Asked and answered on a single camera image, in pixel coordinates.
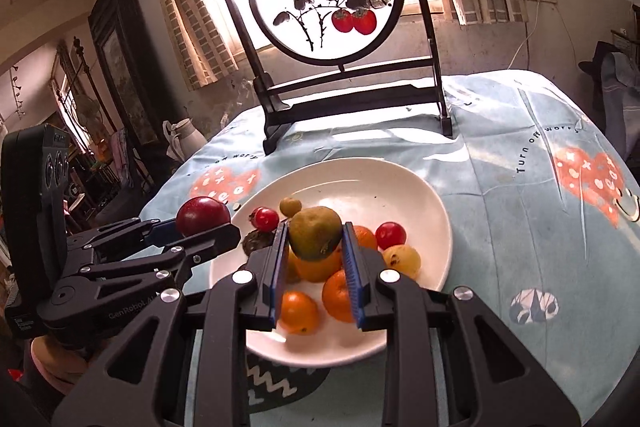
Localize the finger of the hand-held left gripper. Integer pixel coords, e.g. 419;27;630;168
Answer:
75;223;242;291
67;217;182;260

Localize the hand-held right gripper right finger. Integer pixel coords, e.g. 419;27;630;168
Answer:
341;222;583;427

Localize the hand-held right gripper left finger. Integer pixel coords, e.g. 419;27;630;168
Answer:
50;221;291;427

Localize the orange tangerine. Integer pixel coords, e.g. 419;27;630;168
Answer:
321;269;356;324
352;225;378;252

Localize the dark red plum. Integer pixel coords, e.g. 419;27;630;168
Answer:
176;197;232;238

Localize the smooth orange citrus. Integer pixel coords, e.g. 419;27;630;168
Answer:
278;290;320;335
287;252;343;284

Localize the spotted yellow loquat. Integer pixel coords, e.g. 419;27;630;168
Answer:
382;244;422;280

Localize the red cherry tomato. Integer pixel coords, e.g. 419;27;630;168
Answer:
248;207;280;232
375;222;407;251

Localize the speckled yellow-green fruit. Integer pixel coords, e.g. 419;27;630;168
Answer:
289;206;344;262

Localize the white oval plate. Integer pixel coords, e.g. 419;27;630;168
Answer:
209;158;453;368

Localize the person's left hand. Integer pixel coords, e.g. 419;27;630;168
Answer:
27;334;101;400

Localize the small dark water chestnut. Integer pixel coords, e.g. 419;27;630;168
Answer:
242;229;273;257

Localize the white thermos jug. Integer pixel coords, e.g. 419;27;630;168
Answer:
162;118;208;162

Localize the blue printed tablecloth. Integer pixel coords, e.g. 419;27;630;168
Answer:
137;69;640;427

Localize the dark framed picture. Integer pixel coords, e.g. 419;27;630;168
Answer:
89;0;156;148

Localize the pile of blue-grey clothes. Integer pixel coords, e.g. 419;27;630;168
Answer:
579;41;640;158

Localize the white power cable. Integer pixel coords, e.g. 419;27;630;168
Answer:
507;0;541;70

